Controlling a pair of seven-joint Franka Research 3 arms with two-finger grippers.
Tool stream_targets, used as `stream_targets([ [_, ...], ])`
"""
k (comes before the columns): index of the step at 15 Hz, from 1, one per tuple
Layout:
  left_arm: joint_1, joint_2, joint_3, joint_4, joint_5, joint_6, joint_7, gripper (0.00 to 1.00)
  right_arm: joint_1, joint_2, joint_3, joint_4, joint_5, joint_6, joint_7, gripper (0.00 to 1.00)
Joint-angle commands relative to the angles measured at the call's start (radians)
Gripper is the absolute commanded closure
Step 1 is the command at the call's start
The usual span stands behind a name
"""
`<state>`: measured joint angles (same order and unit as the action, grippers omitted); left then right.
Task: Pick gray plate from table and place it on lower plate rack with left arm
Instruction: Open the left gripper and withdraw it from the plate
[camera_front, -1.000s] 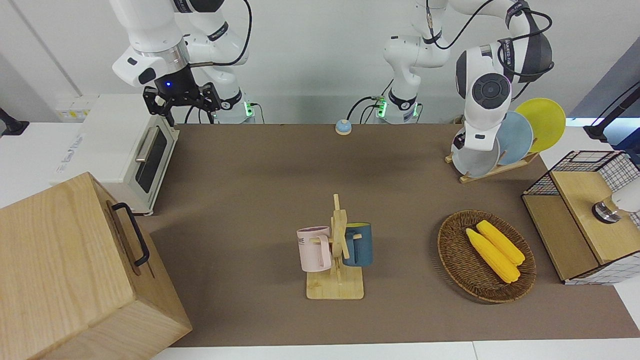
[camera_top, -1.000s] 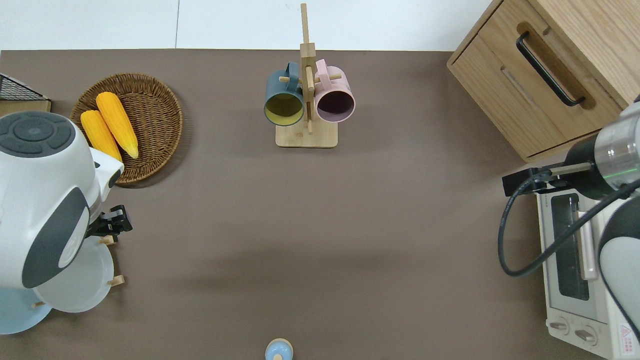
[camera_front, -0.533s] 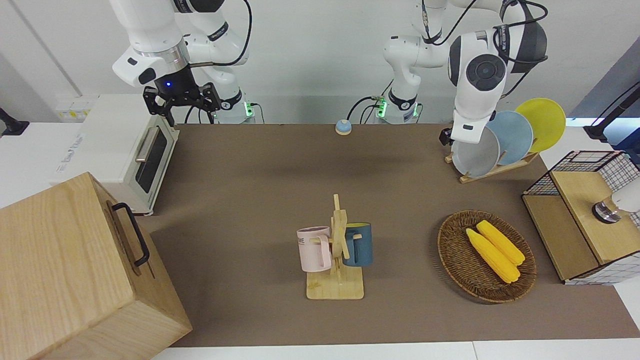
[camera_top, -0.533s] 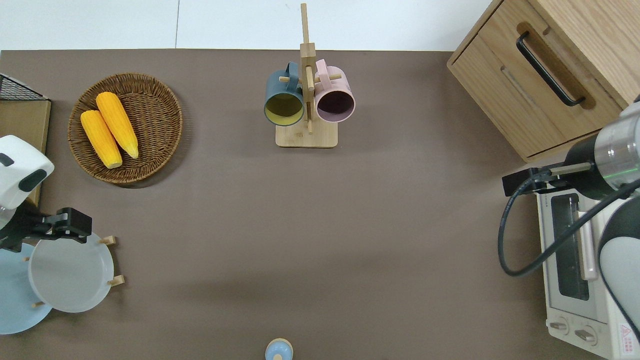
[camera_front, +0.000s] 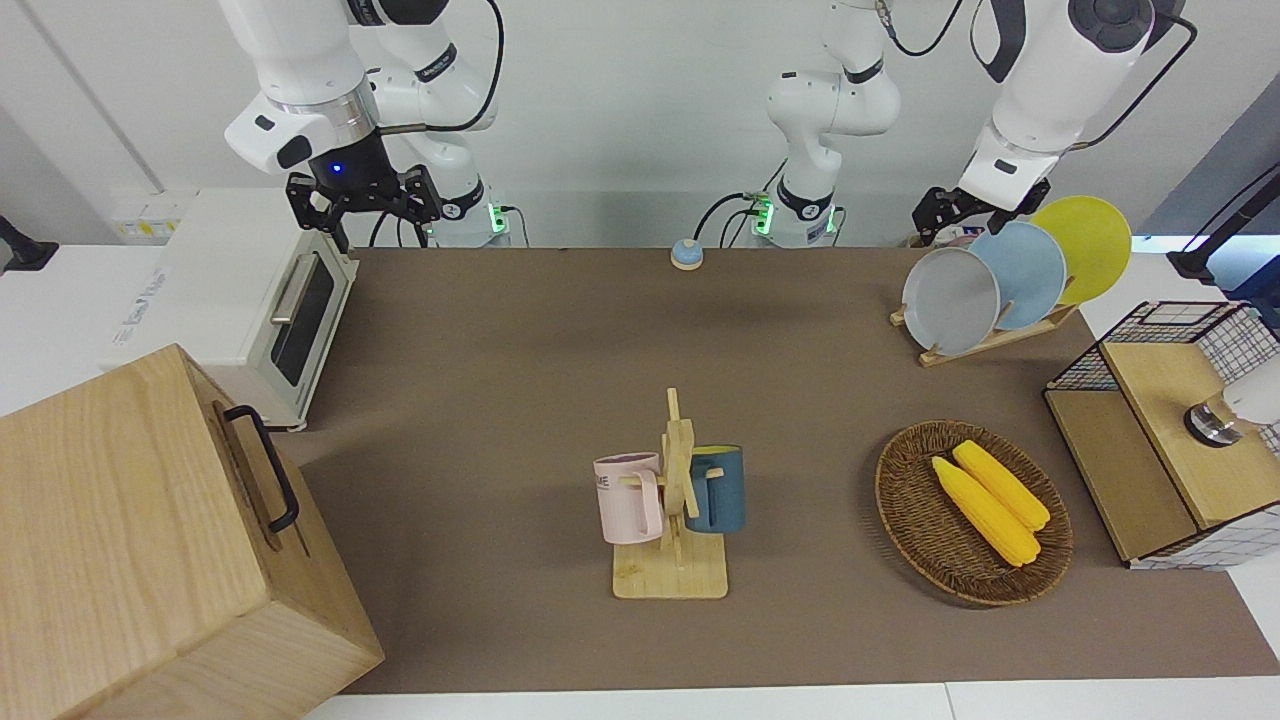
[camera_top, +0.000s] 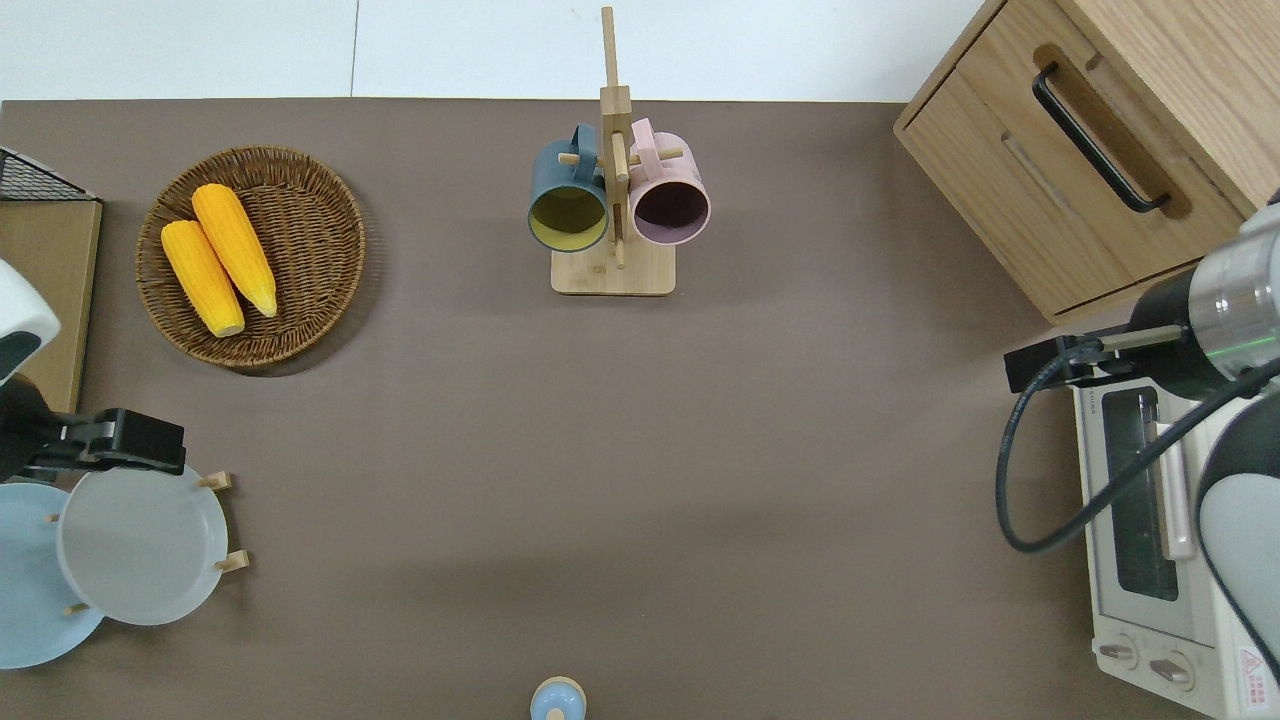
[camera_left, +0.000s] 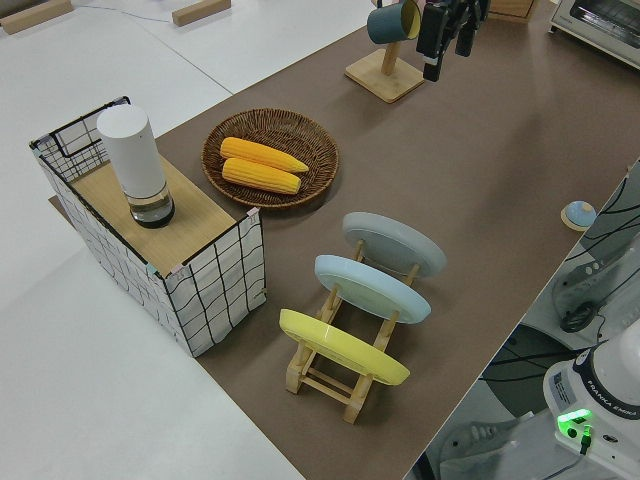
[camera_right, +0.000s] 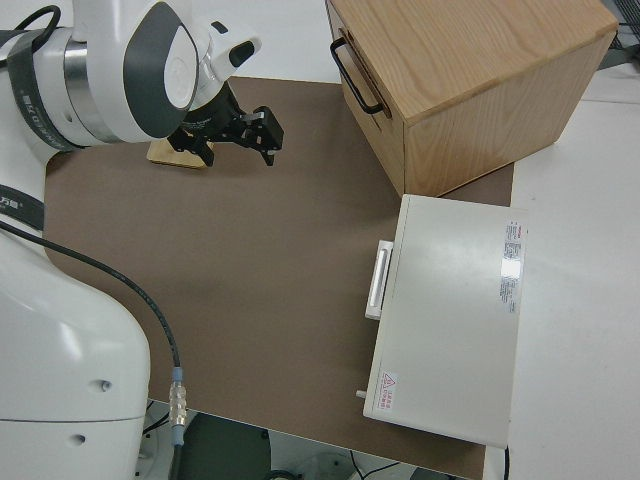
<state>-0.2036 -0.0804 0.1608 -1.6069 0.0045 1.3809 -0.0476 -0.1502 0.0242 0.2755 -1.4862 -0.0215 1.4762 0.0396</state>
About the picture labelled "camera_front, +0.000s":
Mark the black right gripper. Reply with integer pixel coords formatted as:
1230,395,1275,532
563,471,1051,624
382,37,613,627
287,128,443,255

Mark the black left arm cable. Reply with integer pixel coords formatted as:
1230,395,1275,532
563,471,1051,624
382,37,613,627
1065,10,1198,151

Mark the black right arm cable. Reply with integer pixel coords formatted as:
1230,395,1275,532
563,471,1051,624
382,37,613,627
378,0,506,136

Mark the wooden cabinet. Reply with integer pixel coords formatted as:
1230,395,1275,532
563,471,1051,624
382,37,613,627
0,343,386,720

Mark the black camera stand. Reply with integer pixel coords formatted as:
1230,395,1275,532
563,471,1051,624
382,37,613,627
1165,165,1280,283
0,215,59,276

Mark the wire shelf with wooden boards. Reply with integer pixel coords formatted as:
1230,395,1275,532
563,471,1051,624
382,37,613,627
1042,300,1280,571

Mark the light blue plate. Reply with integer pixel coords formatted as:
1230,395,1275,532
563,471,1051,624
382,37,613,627
968,221,1068,332

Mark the white toaster oven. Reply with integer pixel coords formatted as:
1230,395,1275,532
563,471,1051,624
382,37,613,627
100,187,361,433

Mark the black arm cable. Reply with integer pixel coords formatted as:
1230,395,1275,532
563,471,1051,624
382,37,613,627
1065,10,1198,151
378,0,506,136

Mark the gray plate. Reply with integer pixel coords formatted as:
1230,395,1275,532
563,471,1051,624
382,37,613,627
901,247,1002,357

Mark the brown table mat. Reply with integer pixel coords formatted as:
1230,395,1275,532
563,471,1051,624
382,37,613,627
270,247,1280,696

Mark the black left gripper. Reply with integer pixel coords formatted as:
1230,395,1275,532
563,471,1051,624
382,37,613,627
912,178,1051,245

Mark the wooden mug tree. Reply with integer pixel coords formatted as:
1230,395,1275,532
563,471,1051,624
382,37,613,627
612,387,729,601

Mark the black cabinet handle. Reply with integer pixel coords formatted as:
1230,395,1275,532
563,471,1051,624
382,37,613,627
222,404,301,534

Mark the white wall socket panel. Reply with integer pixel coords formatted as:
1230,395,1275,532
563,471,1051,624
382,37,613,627
113,195,193,243

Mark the black base cable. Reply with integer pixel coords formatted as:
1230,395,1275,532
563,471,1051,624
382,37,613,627
366,205,433,249
694,190,766,249

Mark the dark blue mug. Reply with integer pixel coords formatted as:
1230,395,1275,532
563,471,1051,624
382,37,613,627
686,445,747,535

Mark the white cylinder with silver base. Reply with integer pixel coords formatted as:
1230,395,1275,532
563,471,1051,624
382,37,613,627
1184,355,1280,449

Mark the yellow corn cob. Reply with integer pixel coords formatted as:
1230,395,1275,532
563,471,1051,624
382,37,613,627
952,440,1051,532
931,456,1042,568

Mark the silver toaster door handle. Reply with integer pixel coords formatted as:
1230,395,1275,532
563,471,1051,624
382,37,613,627
270,252,319,326

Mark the pink mug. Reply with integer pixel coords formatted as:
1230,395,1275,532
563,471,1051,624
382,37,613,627
593,452,665,546

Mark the brown wicker basket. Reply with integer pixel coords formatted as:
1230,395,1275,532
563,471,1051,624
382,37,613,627
875,420,1075,607

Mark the yellow plate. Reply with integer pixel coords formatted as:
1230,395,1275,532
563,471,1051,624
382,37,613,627
1030,195,1133,306

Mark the wooden plate rack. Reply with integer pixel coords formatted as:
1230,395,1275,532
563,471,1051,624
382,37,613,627
890,295,1081,368

